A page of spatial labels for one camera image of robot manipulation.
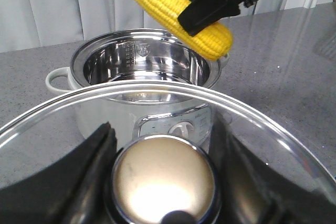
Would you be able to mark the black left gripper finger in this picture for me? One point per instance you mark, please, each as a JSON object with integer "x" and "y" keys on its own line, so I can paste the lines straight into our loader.
{"x": 68, "y": 191}

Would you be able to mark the yellow corn cob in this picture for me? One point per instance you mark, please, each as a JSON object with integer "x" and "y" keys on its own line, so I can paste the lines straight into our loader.
{"x": 211, "y": 43}

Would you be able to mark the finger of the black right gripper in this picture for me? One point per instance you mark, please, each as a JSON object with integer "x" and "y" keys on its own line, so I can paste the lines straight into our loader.
{"x": 252, "y": 192}

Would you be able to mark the pale green electric cooking pot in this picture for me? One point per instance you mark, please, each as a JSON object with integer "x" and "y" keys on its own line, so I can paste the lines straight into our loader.
{"x": 141, "y": 54}

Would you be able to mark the glass pot lid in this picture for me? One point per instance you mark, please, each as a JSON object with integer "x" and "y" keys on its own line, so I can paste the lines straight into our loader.
{"x": 157, "y": 178}

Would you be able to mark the white curtain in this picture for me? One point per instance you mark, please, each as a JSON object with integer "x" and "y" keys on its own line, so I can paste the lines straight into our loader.
{"x": 34, "y": 23}

